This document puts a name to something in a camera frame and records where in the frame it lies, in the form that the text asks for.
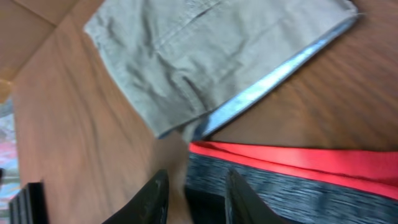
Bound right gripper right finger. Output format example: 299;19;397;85
224;169;289;224

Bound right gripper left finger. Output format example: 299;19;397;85
103;169;169;224

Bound black leggings red waistband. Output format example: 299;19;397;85
187;141;397;223

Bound folded khaki trousers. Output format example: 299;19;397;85
85;0;358;141

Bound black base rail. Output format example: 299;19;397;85
9;182;49;224

